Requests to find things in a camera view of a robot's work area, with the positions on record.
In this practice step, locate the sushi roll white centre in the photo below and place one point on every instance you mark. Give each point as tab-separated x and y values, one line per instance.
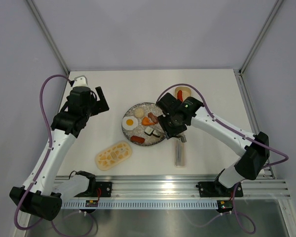
148	131

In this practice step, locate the aluminium rail frame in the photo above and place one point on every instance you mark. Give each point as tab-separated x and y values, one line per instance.
150	171

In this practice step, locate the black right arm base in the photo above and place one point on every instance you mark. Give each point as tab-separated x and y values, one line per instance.
214	189

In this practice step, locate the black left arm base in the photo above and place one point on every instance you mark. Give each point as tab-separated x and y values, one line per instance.
94	188

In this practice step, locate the sushi roll green centre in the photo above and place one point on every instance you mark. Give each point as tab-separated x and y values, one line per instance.
157	134

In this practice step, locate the beige patterned lunch box lid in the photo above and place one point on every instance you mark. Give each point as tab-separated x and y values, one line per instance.
113	155

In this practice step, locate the red sausage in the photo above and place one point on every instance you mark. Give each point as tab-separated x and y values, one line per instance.
180	95

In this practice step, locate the clear cutlery case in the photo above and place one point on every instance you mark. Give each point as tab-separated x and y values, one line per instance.
183	154

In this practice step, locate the white slotted cable duct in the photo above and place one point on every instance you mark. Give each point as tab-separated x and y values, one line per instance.
141	204

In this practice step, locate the beige lunch box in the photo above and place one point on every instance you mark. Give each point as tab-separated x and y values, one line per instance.
186	91

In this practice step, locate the speckled ceramic plate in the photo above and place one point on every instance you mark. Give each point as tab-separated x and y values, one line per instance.
139	131

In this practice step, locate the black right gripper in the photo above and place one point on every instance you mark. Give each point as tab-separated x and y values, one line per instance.
168	131

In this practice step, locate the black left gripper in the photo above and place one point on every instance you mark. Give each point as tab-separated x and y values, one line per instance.
100	104

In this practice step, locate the brown fried chicken piece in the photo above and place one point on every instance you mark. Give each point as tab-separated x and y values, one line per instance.
153	118

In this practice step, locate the white steamed bun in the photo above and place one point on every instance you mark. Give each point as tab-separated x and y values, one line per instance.
139	113

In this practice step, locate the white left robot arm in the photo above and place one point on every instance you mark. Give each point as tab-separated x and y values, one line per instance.
37	195

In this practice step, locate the red bacon strip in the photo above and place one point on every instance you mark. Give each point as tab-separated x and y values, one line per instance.
137	139

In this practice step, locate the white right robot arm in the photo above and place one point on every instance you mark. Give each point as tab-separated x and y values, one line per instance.
251	149

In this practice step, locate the fried egg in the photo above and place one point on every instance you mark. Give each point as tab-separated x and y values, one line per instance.
129	123

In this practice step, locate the orange chicken drumstick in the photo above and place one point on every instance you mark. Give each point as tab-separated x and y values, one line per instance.
147	122

